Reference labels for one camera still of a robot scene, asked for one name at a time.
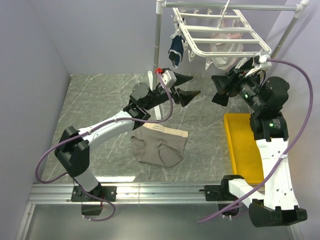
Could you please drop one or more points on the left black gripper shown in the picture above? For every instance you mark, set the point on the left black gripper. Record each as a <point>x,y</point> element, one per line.
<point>185,97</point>

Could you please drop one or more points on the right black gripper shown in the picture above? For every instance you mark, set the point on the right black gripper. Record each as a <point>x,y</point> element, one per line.
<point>241,80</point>

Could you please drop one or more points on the white clip hanger frame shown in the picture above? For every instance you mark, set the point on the white clip hanger frame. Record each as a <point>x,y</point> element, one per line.
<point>226,22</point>

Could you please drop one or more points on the grey underwear beige waistband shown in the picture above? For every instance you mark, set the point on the grey underwear beige waistband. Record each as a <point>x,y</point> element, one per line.
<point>157,145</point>

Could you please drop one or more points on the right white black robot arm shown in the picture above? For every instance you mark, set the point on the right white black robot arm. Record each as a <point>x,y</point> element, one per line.
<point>278,205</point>

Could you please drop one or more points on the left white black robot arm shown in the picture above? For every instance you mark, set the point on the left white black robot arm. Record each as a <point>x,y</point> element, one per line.
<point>75,145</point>

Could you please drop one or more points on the black underwear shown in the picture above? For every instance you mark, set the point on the black underwear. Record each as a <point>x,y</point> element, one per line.
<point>246,87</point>

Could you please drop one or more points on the white pink underwear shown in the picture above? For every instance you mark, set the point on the white pink underwear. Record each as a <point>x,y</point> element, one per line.
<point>224,63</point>

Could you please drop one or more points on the navy blue underwear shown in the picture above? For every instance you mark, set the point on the navy blue underwear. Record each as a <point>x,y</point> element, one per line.
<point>176,51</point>

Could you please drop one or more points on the yellow plastic tray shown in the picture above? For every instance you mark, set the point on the yellow plastic tray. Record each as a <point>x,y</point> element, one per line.
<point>243,151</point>

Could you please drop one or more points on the grey white drying rack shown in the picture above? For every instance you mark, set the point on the grey white drying rack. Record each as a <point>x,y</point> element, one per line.
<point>157,62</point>

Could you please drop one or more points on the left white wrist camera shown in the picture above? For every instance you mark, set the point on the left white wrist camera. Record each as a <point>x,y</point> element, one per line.
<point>167,76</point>

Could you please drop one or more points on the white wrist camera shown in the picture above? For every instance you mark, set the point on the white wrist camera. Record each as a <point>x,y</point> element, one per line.
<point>260,62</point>
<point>167,76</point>

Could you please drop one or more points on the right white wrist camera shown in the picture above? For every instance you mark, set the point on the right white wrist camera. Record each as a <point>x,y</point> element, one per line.
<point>260,62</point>

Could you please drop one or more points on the aluminium mounting rail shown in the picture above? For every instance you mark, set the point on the aluminium mounting rail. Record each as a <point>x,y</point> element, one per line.
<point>144,211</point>

